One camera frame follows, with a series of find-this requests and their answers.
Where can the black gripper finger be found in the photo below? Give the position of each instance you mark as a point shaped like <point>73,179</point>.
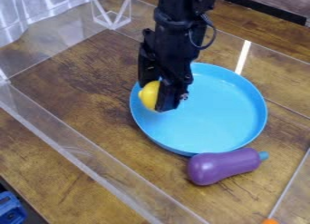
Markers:
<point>170,95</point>
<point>149,71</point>

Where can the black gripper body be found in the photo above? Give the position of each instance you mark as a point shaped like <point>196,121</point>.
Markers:
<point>174,45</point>

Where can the yellow lemon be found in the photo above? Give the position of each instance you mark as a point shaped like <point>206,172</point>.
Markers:
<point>148,95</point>

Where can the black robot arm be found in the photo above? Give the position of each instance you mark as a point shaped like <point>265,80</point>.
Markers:
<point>184,10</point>

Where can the blue round tray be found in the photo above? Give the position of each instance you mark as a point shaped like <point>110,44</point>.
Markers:
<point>220,119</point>

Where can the purple toy eggplant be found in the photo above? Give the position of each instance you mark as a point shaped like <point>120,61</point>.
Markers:
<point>212,167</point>

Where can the dark baseboard strip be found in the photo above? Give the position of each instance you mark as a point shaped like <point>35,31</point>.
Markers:
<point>291,10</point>

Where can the white sheer curtain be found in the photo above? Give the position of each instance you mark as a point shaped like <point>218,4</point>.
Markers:
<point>21,13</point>

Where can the orange object at edge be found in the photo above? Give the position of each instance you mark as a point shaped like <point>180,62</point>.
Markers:
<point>271,221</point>

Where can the blue object at corner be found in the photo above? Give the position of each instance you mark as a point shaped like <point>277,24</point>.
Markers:
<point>13,212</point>

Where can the clear acrylic enclosure wall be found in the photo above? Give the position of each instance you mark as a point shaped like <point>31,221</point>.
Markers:
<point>74,154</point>

